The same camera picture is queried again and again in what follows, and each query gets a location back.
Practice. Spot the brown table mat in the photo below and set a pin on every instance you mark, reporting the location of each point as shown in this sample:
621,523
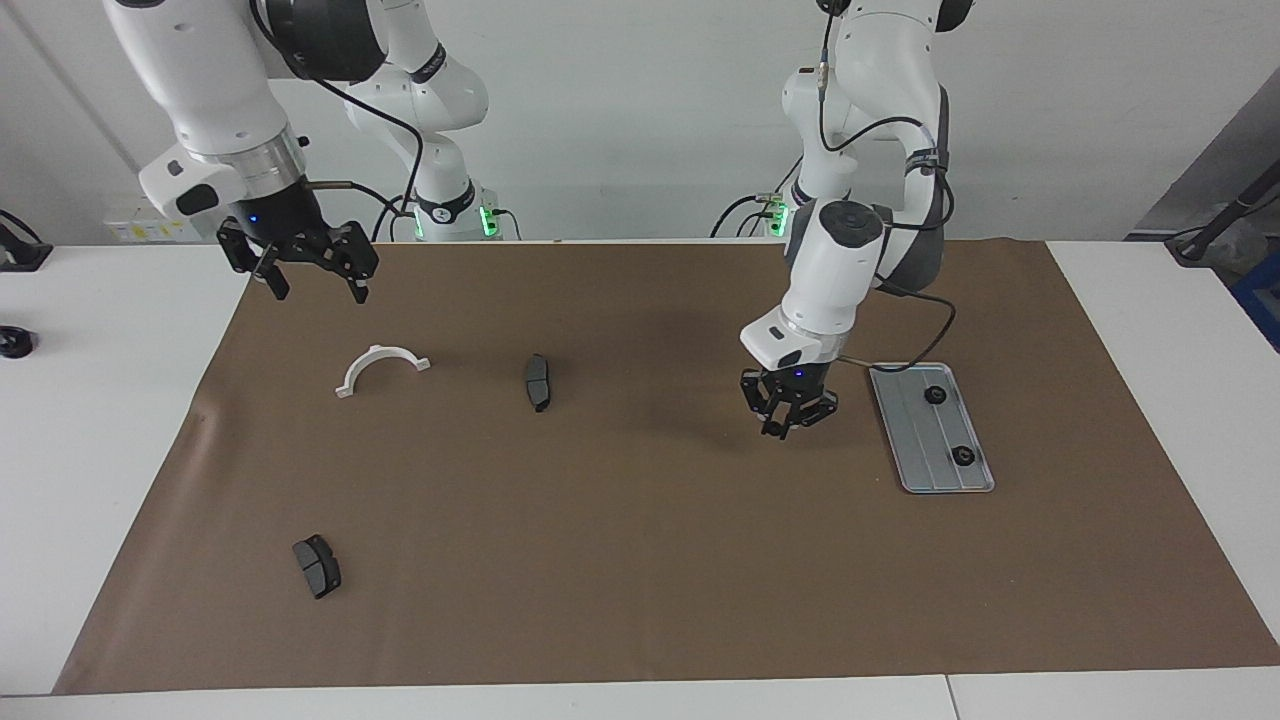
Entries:
640,560

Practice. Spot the large black bearing gear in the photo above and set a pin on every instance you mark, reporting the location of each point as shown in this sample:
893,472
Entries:
935,394
962,456

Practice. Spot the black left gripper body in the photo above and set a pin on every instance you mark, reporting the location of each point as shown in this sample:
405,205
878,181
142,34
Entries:
795,390

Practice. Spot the white wall socket box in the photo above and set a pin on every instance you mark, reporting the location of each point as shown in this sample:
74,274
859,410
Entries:
130,232

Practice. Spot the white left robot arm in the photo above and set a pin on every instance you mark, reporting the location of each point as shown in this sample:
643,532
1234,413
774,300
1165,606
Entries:
840,270

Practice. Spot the dark grey brake pad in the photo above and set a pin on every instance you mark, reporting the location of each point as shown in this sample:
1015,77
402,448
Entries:
316,566
538,380

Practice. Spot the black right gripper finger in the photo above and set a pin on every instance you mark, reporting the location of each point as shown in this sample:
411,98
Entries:
277,280
358,288

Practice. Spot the black tripod leg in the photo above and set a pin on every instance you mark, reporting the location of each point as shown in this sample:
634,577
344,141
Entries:
1220,222

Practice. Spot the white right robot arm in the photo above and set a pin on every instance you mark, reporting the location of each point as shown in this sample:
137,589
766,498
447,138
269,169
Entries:
200,80

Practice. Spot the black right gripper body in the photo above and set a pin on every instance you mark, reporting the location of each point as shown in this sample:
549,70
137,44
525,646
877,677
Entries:
290,235

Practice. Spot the blue box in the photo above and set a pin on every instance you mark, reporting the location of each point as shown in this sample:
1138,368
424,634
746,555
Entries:
1262,300

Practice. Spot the black clamp mount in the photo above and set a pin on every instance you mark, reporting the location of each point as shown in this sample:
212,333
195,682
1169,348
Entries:
22,252

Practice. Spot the silver ribbed metal tray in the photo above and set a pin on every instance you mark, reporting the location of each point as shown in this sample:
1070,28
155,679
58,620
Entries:
920,440

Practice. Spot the black round knob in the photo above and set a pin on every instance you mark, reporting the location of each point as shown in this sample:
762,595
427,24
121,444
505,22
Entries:
15,342

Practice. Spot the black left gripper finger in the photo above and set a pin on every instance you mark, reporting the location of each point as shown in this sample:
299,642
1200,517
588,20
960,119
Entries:
795,420
768,418

